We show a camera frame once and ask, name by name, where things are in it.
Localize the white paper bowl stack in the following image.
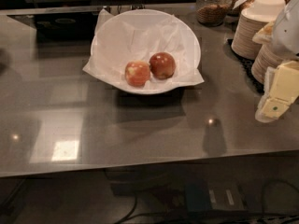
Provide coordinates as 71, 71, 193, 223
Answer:
241, 0, 286, 22

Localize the glass jar with granola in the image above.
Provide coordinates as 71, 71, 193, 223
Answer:
195, 0, 232, 26

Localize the dark red apple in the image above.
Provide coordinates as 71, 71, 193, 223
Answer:
149, 52, 176, 79

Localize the white paper liner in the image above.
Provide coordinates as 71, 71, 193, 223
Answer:
82, 8, 206, 88

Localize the front paper plate stack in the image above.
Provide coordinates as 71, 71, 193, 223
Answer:
251, 45, 283, 84

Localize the black rubber mat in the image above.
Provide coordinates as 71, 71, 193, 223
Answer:
227, 39, 264, 95

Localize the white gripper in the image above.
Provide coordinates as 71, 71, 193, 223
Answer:
252, 0, 299, 123

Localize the black cable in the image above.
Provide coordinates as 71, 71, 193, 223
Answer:
113, 179, 299, 224

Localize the grey power box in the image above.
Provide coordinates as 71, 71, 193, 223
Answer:
208, 182, 246, 211

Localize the paper plate stack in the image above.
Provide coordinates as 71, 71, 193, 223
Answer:
251, 45, 283, 84
231, 8, 267, 60

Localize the rear paper plate stack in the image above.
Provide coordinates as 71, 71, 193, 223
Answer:
231, 8, 267, 60

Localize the yellowish red apple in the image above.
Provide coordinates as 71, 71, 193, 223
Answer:
125, 61, 150, 87

